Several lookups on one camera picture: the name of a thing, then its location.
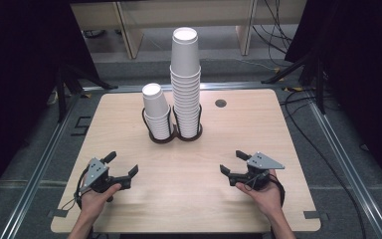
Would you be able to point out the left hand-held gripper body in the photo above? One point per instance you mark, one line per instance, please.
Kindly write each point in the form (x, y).
(96, 172)

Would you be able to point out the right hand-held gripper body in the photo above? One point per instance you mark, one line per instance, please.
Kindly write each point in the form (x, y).
(262, 162)

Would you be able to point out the tall stack of white cups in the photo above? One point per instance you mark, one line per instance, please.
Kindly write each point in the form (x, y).
(185, 106)

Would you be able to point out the white paper cup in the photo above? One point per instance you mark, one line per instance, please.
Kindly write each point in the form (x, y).
(185, 53)

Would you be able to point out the person's left hand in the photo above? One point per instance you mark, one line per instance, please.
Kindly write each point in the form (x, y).
(94, 202)

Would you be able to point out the person's right hand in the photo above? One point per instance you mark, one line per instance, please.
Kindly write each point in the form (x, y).
(267, 199)

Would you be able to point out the black floor tape mark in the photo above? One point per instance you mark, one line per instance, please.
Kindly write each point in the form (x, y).
(79, 133)

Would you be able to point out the round table grommet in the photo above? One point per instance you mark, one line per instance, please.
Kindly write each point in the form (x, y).
(220, 103)

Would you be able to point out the grey tape piece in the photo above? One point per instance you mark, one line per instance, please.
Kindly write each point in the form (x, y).
(315, 215)
(58, 213)

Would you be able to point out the short stack of white cups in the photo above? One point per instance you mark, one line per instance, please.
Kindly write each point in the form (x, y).
(155, 109)

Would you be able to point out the yellow floor tape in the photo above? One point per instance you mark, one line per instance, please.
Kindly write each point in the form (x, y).
(293, 89)

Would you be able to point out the black metal stand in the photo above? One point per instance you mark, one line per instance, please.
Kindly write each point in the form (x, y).
(63, 89)
(319, 86)

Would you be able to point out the black curtain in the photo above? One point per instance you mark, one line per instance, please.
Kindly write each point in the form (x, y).
(368, 83)
(16, 83)

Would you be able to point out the metal floor rail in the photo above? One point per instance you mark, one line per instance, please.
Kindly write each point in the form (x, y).
(348, 172)
(33, 179)

